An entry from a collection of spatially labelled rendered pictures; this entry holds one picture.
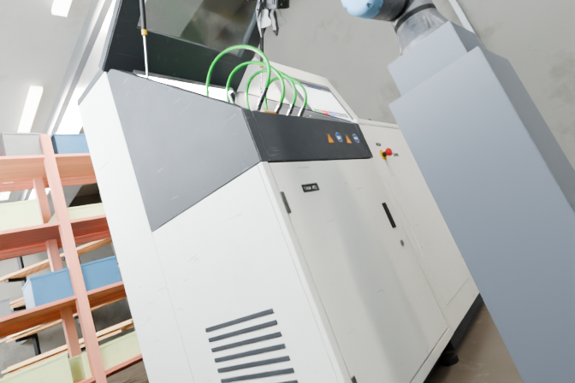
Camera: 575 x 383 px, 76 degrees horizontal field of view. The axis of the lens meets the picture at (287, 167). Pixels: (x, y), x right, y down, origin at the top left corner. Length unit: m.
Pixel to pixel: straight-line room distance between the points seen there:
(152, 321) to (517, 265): 1.15
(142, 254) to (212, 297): 0.39
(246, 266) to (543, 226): 0.70
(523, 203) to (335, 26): 3.14
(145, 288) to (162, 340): 0.19
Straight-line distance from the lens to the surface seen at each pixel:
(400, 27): 1.08
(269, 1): 1.38
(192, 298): 1.27
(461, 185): 0.92
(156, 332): 1.49
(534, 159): 0.88
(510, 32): 3.11
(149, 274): 1.45
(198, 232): 1.18
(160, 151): 1.31
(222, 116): 1.07
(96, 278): 3.50
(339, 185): 1.22
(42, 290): 3.43
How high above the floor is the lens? 0.53
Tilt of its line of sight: 13 degrees up
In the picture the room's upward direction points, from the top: 22 degrees counter-clockwise
